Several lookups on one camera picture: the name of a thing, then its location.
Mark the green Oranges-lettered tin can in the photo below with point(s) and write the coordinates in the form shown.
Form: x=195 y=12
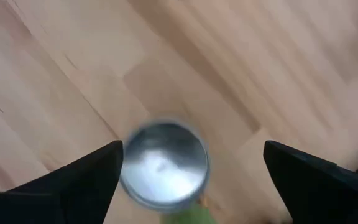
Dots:
x=163 y=168

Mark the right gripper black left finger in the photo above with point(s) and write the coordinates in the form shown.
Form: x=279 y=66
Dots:
x=57 y=199

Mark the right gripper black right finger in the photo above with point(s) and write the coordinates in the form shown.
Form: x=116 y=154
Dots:
x=315 y=193

